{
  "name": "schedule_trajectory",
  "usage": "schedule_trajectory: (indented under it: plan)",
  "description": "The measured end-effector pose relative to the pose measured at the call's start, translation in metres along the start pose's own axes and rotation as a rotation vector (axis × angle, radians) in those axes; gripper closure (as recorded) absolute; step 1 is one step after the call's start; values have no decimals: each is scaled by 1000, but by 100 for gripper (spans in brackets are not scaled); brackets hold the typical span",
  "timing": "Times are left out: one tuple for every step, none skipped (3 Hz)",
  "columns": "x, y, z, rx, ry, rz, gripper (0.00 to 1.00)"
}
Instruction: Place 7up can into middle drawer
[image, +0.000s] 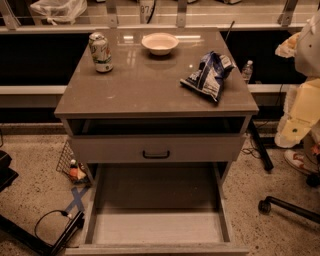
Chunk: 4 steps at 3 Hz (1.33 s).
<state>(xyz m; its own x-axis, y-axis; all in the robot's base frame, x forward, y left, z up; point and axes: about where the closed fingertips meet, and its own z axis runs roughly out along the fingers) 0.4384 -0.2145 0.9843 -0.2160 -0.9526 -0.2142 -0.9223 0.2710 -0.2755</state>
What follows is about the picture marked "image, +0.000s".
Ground blue chip bag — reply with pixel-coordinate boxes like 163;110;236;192
180;51;236;102

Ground black table leg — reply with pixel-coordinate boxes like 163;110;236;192
248;120;274;171

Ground white bowl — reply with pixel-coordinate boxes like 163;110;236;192
141;33;179;56

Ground black cable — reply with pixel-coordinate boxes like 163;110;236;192
33;209;73;239

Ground open middle drawer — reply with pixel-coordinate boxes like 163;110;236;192
66;163;248;256

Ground blue tape cross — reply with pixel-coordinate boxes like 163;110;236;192
65;186;89;213

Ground grey drawer cabinet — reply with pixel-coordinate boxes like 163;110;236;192
53;27;260;256

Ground closed top drawer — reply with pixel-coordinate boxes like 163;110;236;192
69;135;245;163

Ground person in white clothes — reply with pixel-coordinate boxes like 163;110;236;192
274;9;320;177

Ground black office chair base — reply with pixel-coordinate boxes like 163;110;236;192
258;196;320;224

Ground clear water bottle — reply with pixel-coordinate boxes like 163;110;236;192
241;60;253;84

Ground black stand leg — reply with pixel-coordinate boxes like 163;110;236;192
0;211;84;256

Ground wire basket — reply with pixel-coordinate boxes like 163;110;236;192
56;141;90;185

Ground white plastic bag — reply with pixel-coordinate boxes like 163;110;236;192
30;0;87;25

